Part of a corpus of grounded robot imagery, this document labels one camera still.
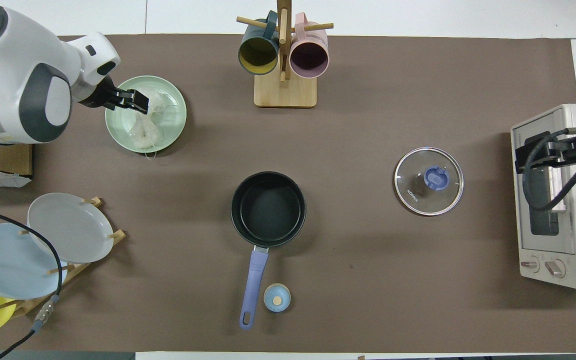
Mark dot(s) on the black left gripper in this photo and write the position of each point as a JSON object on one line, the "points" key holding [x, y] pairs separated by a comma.
{"points": [[99, 92]]}

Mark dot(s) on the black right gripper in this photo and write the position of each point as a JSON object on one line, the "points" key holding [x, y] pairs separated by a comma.
{"points": [[570, 150]]}

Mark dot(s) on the translucent vermicelli bundle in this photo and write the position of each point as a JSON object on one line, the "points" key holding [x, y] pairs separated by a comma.
{"points": [[148, 132]]}

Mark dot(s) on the glass lid with blue knob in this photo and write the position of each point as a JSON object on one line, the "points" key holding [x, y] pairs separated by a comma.
{"points": [[429, 181]]}

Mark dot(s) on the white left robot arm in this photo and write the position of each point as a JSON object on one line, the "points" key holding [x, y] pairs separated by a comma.
{"points": [[18, 50]]}

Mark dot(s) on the light green plate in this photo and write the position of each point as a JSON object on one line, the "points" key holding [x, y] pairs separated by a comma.
{"points": [[170, 125]]}

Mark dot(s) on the grey plate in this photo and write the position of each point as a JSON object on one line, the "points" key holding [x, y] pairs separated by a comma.
{"points": [[68, 227]]}

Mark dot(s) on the wooden plate rack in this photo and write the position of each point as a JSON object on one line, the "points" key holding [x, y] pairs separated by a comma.
{"points": [[93, 260]]}

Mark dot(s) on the light blue plate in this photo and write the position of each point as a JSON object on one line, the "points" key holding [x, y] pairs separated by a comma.
{"points": [[13, 265]]}

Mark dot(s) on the brown table mat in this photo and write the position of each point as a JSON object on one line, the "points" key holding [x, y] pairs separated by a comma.
{"points": [[193, 150]]}

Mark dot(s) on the beige toaster oven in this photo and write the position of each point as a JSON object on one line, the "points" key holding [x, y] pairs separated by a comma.
{"points": [[575, 235]]}

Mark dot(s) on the dark teal mug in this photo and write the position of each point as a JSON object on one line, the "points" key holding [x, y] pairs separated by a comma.
{"points": [[258, 55]]}

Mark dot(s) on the brown wooden board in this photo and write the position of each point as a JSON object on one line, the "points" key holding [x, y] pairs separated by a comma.
{"points": [[3, 159]]}

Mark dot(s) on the wooden mug tree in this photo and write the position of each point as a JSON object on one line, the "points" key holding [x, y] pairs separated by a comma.
{"points": [[285, 92]]}

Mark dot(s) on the pink mug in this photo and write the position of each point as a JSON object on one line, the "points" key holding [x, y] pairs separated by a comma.
{"points": [[309, 57]]}

